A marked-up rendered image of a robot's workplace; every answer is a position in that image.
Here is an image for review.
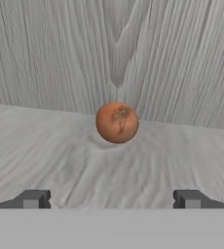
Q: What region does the grey wood cabinet interior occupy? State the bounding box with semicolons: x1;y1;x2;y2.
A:
0;0;224;210

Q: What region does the orange-brown onion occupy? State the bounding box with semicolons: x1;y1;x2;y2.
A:
94;101;140;145

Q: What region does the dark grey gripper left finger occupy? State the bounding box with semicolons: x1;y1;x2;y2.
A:
0;189;52;210

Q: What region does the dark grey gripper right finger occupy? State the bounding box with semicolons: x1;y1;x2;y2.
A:
172;189;224;210

